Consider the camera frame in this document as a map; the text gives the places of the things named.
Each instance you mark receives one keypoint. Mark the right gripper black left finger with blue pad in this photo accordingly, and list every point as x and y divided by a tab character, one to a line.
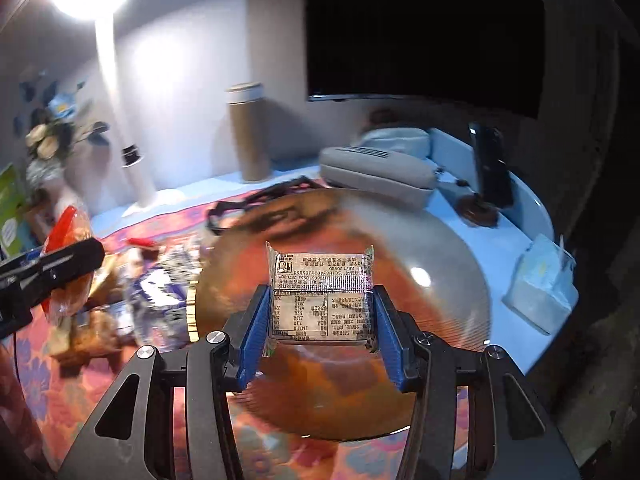
130	433

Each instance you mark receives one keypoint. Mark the peanut crisp cake pack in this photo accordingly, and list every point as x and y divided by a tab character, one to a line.
87	335

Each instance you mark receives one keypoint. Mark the purple white chips bag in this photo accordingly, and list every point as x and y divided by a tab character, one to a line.
158	299

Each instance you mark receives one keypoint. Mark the green white biscuit pack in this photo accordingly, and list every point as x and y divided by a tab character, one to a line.
318	299

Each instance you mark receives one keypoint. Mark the green cover book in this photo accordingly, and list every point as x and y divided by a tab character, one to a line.
12	232

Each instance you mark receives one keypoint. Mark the white ribbed vase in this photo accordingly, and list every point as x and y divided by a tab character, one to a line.
48	176

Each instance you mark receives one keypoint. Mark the floral woven table mat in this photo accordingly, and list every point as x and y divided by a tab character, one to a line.
311	412

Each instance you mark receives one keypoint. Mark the red sausage stick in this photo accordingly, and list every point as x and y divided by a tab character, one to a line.
144	243

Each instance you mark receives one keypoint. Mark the tissue pack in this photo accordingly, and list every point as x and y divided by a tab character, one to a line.
542	286

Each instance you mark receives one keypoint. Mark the gold thermos bottle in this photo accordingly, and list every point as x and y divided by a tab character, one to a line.
246	106

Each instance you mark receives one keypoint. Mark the grey pouch case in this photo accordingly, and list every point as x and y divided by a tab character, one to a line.
388	161

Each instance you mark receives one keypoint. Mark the white desk lamp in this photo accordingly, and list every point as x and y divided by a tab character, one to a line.
101	13

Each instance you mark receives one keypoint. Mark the black monitor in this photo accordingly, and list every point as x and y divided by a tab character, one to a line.
487	54

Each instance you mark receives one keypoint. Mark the black plastic frame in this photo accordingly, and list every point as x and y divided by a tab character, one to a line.
225	208

